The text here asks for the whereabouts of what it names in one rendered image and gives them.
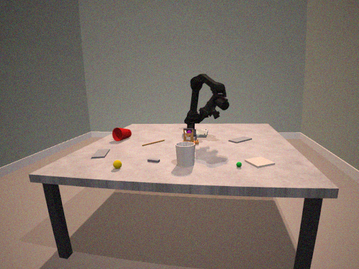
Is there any orange toy catapult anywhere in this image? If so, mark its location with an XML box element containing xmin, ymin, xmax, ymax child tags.
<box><xmin>183</xmin><ymin>128</ymin><xmax>199</xmax><ymax>145</ymax></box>

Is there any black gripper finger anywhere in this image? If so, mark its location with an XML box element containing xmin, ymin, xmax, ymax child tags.
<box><xmin>197</xmin><ymin>112</ymin><xmax>207</xmax><ymax>123</ymax></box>

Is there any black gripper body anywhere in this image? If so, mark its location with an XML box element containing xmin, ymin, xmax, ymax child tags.
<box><xmin>199</xmin><ymin>100</ymin><xmax>217</xmax><ymax>117</ymax></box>

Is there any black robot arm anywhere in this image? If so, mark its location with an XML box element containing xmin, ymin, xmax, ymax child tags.
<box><xmin>184</xmin><ymin>74</ymin><xmax>229</xmax><ymax>129</ymax></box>

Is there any white cylindrical cup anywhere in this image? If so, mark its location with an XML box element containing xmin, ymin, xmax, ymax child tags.
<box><xmin>176</xmin><ymin>142</ymin><xmax>195</xmax><ymax>168</ymax></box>

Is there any yellow ball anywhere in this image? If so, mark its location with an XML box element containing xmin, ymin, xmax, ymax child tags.
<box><xmin>113</xmin><ymin>160</ymin><xmax>122</xmax><ymax>169</ymax></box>

